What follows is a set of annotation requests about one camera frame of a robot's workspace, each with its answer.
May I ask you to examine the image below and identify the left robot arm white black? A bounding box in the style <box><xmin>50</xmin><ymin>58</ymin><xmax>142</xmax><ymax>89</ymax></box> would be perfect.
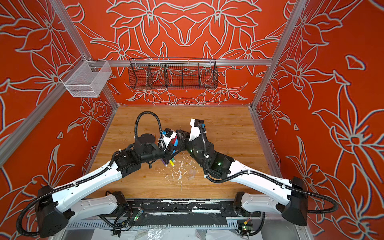
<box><xmin>16</xmin><ymin>131</ymin><xmax>189</xmax><ymax>238</ymax></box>

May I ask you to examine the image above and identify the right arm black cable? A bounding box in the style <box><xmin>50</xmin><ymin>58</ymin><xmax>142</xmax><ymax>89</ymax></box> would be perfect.
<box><xmin>199</xmin><ymin>122</ymin><xmax>339</xmax><ymax>214</ymax></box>

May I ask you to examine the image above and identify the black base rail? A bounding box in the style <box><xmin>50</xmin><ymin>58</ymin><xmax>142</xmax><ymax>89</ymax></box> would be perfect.
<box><xmin>100</xmin><ymin>198</ymin><xmax>262</xmax><ymax>219</ymax></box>

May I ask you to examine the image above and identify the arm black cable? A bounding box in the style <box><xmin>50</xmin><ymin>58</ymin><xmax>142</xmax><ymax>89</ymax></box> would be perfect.
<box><xmin>199</xmin><ymin>122</ymin><xmax>339</xmax><ymax>214</ymax></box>
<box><xmin>134</xmin><ymin>110</ymin><xmax>163</xmax><ymax>142</ymax></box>

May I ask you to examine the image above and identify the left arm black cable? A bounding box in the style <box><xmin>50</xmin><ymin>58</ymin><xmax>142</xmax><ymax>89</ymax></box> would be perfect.
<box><xmin>134</xmin><ymin>110</ymin><xmax>163</xmax><ymax>142</ymax></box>

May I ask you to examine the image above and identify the white mesh basket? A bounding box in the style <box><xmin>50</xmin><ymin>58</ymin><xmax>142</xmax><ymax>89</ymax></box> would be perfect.
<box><xmin>60</xmin><ymin>61</ymin><xmax>112</xmax><ymax>98</ymax></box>

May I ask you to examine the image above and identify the black wire basket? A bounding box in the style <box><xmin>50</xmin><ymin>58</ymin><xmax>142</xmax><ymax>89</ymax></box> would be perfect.
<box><xmin>128</xmin><ymin>58</ymin><xmax>219</xmax><ymax>90</ymax></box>

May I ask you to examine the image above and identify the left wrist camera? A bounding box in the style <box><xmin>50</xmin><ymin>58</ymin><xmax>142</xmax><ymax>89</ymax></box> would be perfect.
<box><xmin>159</xmin><ymin>128</ymin><xmax>177</xmax><ymax>151</ymax></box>

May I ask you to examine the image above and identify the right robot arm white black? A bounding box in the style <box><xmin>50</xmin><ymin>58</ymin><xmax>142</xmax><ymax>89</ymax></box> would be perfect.
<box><xmin>176</xmin><ymin>130</ymin><xmax>339</xmax><ymax>227</ymax></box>

